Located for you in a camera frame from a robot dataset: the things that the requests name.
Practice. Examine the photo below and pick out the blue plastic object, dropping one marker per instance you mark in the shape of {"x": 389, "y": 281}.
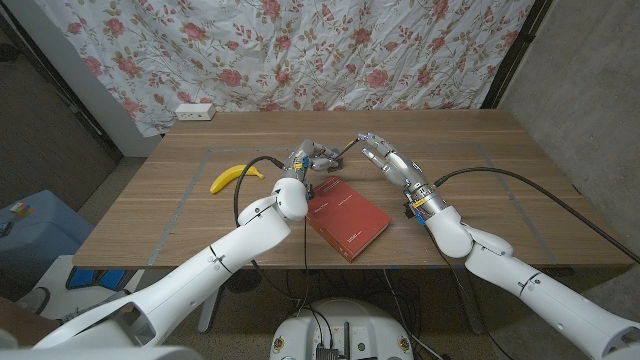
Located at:
{"x": 95, "y": 279}

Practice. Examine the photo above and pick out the yellow toy banana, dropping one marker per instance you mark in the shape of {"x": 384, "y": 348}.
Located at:
{"x": 227, "y": 177}

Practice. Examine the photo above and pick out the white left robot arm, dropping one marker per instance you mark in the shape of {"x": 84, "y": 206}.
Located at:
{"x": 200, "y": 270}

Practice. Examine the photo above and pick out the floral backdrop cloth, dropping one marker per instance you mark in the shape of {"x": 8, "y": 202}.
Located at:
{"x": 300, "y": 55}

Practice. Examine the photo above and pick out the black backdrop stand pole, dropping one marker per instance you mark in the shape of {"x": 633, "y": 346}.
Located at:
{"x": 515, "y": 55}

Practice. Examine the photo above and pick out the grey sneaker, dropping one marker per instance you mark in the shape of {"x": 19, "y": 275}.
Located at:
{"x": 32, "y": 300}

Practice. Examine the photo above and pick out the white table leg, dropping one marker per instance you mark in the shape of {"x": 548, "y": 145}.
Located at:
{"x": 207, "y": 320}

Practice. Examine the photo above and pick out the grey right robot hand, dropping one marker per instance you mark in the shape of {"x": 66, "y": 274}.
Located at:
{"x": 400, "y": 165}

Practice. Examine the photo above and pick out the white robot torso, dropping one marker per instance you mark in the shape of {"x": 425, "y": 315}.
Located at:
{"x": 345, "y": 320}

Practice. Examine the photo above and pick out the red notebook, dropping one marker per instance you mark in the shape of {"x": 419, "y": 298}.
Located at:
{"x": 350, "y": 220}

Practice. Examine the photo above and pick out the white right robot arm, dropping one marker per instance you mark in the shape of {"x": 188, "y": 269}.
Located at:
{"x": 525, "y": 280}

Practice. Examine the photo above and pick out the person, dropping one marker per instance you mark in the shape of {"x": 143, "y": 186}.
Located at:
{"x": 25, "y": 325}

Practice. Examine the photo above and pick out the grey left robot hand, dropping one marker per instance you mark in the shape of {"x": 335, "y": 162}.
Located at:
{"x": 305, "y": 155}

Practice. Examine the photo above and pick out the white floor board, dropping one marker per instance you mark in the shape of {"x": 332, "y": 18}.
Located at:
{"x": 75, "y": 300}

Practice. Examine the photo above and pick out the grey table leg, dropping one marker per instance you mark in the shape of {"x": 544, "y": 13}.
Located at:
{"x": 470, "y": 305}

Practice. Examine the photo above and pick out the white power strip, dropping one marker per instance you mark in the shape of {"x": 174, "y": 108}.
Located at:
{"x": 195, "y": 111}

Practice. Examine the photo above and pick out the black mechanical pencil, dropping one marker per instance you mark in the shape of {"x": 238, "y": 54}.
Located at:
{"x": 349, "y": 147}

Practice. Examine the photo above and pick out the black round object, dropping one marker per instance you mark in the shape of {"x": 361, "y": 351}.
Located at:
{"x": 245, "y": 281}

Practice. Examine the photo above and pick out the Rubik's cube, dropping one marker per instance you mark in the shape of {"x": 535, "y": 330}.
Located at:
{"x": 21, "y": 208}

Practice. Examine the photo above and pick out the blue storage bin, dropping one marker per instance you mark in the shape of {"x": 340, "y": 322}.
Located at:
{"x": 40, "y": 240}

